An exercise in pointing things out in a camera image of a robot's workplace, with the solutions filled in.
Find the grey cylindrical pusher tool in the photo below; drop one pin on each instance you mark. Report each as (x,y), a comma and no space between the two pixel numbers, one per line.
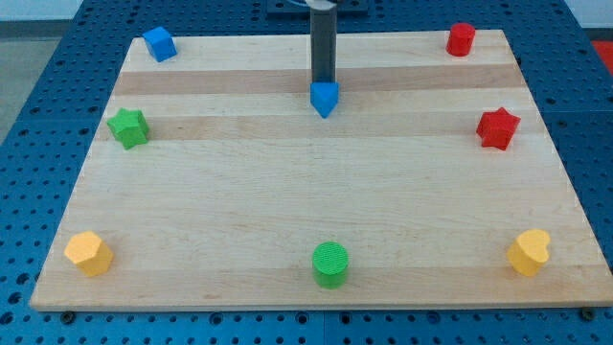
(323,30)

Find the red star block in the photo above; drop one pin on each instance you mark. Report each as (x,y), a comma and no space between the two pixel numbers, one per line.
(496,128)

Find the green star block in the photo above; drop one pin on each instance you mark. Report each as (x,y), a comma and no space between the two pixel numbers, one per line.
(129,127)

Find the red cylinder block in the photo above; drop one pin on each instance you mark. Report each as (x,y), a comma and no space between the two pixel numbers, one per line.
(460,39)

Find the blue cube block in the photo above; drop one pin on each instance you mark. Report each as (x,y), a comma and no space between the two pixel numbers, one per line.
(160,44)

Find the wooden board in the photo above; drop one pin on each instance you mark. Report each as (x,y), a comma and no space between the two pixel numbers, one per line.
(241,179)

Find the green cylinder block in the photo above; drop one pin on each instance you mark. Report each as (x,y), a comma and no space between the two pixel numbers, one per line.
(330,261)

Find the yellow heart block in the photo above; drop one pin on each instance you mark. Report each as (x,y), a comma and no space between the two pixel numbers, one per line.
(529,252)

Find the yellow hexagon block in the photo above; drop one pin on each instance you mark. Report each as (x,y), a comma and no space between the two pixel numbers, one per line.
(89,253)

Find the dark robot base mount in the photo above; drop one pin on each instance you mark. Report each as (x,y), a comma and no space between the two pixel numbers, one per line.
(291,7)

